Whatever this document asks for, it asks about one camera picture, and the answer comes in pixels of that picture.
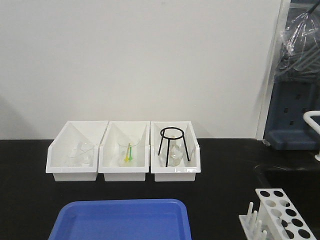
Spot blue-grey pegboard drying rack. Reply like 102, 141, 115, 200
263, 0, 320, 150

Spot white test tube rack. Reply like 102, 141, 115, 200
238, 188, 316, 240

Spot round-bottom glass flask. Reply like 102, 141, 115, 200
159, 139, 185, 167

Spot right white storage bin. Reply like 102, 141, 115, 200
150, 121, 201, 182

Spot white storage bin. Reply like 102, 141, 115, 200
150, 121, 201, 182
45, 120, 109, 182
98, 121, 150, 182

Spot clear glass beaker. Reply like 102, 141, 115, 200
118, 135, 140, 167

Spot middle white storage bin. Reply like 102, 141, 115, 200
98, 121, 150, 182

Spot yellow green plastic spoons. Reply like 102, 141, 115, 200
124, 143, 133, 163

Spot clear glassware in left bin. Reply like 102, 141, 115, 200
64, 141, 95, 168

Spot left white storage bin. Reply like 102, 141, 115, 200
45, 120, 109, 182

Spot blue plastic tray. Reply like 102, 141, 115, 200
49, 199, 192, 240

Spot white lab faucet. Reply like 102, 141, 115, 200
303, 110, 320, 162

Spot plastic bag of pegs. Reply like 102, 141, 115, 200
274, 1, 320, 83

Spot black lab sink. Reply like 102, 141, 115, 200
254, 164, 320, 231

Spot black wire tripod stand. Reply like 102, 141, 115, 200
156, 126, 191, 168

